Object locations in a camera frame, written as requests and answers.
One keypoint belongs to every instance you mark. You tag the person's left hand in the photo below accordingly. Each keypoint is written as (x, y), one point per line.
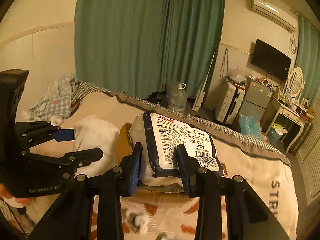
(6, 194)

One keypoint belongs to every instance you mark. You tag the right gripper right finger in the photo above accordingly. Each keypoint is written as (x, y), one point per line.
(247, 215)

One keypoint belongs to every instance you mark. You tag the oval vanity mirror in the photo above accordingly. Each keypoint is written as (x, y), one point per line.
(295, 82)

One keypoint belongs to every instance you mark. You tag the navy white tissue pack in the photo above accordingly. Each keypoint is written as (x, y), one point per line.
(160, 136)

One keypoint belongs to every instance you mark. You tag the white louvred wardrobe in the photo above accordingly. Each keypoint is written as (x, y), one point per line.
(309, 161)

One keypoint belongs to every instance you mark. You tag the white stick vacuum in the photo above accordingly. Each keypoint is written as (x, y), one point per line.
(201, 92)

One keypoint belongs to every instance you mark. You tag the black wall television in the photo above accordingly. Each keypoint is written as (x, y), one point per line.
(271, 60)

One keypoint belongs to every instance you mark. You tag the white knotted sock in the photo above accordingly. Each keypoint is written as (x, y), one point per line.
(136, 221)

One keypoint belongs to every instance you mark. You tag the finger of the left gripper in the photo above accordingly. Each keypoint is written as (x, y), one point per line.
(38, 132)
(69, 162)

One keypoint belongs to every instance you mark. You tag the green waste basket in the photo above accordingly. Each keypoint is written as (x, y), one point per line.
(275, 133)

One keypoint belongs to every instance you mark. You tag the grey mini fridge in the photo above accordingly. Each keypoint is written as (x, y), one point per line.
(256, 99)

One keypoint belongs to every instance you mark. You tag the green side curtain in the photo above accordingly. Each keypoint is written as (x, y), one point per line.
(308, 58)

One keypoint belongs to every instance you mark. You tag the clear water jug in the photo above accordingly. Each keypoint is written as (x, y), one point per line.
(177, 97)

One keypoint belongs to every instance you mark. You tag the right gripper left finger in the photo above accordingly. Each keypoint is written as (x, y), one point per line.
(70, 216)

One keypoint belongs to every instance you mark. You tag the white air conditioner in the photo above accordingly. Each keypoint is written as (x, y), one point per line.
(284, 18)

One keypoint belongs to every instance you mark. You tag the white suitcase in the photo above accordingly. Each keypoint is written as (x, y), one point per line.
(231, 98)

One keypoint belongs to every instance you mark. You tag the blue plastic bag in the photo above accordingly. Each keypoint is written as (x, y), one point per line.
(250, 126)

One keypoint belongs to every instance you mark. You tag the white towel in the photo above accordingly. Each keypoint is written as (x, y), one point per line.
(92, 132)

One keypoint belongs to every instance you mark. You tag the brown cardboard box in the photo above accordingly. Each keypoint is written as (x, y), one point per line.
(174, 153)

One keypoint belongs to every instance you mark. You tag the white dressing table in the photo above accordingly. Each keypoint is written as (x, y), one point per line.
(278, 113)

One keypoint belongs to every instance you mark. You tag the cream printed bed blanket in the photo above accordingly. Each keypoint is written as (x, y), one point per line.
(173, 214)

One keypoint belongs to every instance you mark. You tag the checked pyjama cloth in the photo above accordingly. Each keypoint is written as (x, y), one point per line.
(56, 103)

